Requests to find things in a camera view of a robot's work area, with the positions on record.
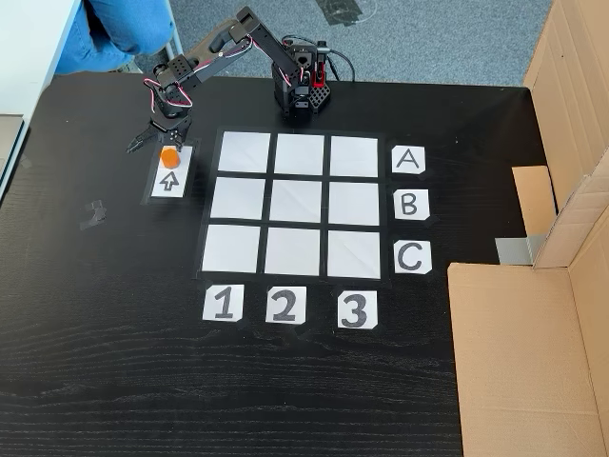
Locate white metal leg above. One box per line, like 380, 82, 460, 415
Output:
164, 28, 187, 63

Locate person's legs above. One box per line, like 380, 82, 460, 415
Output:
55, 0, 175, 75

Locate black tape grid frame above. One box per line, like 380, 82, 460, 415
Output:
193, 127, 392, 287

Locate paper sheet letter A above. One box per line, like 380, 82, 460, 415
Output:
392, 146, 426, 177

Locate white red servo wire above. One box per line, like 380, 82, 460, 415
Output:
144, 78, 194, 115

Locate white arrow paper sheet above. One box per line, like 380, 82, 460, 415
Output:
150, 145, 194, 199

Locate paper sheet letter C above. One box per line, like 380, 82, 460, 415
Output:
394, 240, 433, 275

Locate white paper grid square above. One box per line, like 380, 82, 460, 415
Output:
274, 133, 325, 175
201, 224, 262, 274
326, 230, 382, 279
218, 131, 271, 173
329, 135, 380, 178
269, 179, 321, 223
264, 227, 321, 276
327, 181, 381, 226
209, 177, 266, 221

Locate dark floor tape patch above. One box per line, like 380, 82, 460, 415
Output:
316, 0, 366, 28

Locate white side table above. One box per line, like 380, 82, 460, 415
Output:
0, 0, 87, 201

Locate paper sheet number 1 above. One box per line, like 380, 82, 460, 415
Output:
202, 284, 246, 323

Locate paper sheet letter B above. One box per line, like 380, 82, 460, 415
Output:
394, 189, 431, 221

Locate paper sheet number 2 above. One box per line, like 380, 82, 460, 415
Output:
265, 286, 308, 325

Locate paper sheet number 3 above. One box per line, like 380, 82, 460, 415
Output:
337, 290, 379, 329

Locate black power cable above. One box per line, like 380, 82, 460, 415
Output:
326, 49, 356, 83

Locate large brown cardboard screen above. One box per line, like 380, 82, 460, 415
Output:
446, 0, 609, 457

